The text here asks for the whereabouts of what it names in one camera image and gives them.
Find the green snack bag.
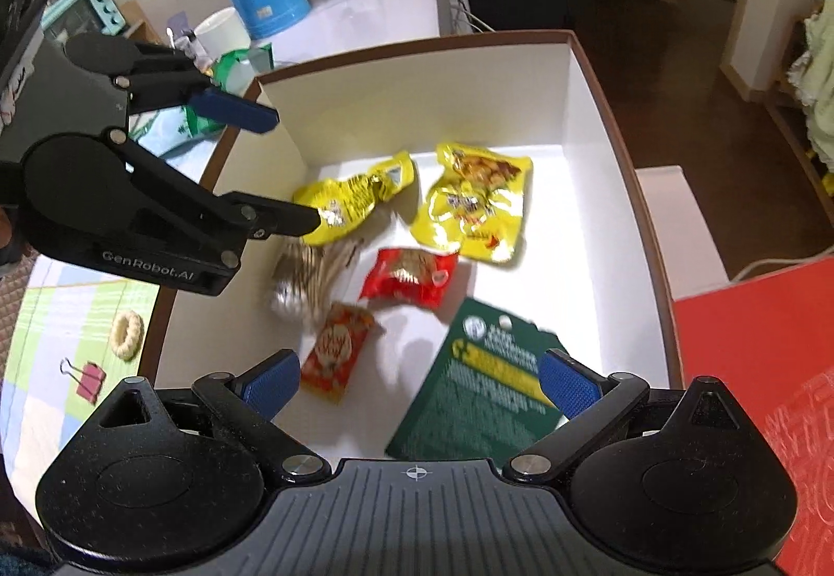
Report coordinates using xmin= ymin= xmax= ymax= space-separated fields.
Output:
xmin=205 ymin=48 xmax=272 ymax=103

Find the dark green sachet card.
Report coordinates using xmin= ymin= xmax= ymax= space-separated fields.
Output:
xmin=386 ymin=298 xmax=562 ymax=466

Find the yellow snack packet large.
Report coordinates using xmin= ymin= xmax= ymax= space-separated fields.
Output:
xmin=410 ymin=143 xmax=533 ymax=264

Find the red yellow candy packet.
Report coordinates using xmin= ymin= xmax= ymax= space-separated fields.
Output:
xmin=301 ymin=302 xmax=377 ymax=402

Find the pink binder clip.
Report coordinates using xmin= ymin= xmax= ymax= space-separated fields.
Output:
xmin=59 ymin=359 xmax=106 ymax=405

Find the plaid tablecloth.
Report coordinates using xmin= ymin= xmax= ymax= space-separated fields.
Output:
xmin=2 ymin=257 xmax=158 ymax=497

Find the teal mini oven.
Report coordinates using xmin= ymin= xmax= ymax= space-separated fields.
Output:
xmin=41 ymin=0 xmax=127 ymax=44

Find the yellow snack packet small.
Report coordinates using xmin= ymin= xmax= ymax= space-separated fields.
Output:
xmin=291 ymin=151 xmax=415 ymax=247

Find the brown white storage box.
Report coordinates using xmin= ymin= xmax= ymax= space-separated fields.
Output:
xmin=137 ymin=28 xmax=686 ymax=466

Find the white ceramic cup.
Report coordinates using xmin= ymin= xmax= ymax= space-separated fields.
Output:
xmin=194 ymin=7 xmax=252 ymax=59

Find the red snack packet gold label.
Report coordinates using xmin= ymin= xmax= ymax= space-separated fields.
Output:
xmin=361 ymin=247 xmax=458 ymax=309

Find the white ring biscuit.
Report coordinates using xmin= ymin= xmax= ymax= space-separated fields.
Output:
xmin=109 ymin=311 xmax=144 ymax=363

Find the red motul floor mat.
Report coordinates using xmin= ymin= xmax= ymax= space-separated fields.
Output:
xmin=674 ymin=257 xmax=834 ymax=574

